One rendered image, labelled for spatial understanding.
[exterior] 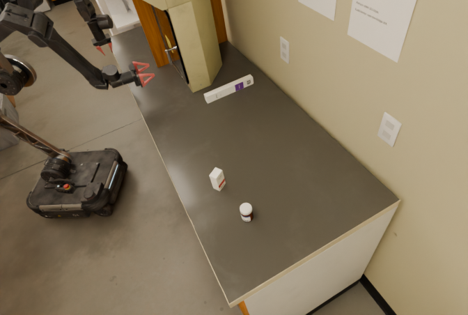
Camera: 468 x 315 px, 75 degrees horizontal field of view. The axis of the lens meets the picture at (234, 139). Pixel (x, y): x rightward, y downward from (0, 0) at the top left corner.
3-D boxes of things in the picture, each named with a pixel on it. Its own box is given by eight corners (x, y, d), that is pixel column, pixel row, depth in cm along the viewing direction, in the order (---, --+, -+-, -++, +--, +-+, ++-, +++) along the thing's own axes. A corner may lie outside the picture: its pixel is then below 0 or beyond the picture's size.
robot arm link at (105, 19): (86, 5, 163) (79, 11, 157) (106, 2, 161) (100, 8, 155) (96, 26, 171) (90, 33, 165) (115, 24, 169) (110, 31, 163)
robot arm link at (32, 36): (28, 12, 112) (22, 36, 108) (42, 9, 111) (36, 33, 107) (99, 74, 151) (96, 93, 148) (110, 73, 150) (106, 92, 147)
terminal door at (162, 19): (171, 59, 184) (149, -9, 154) (189, 85, 164) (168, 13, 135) (170, 60, 184) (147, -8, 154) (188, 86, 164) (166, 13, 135)
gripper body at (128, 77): (131, 63, 150) (116, 68, 149) (136, 74, 144) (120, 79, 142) (135, 74, 155) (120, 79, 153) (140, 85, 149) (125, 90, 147)
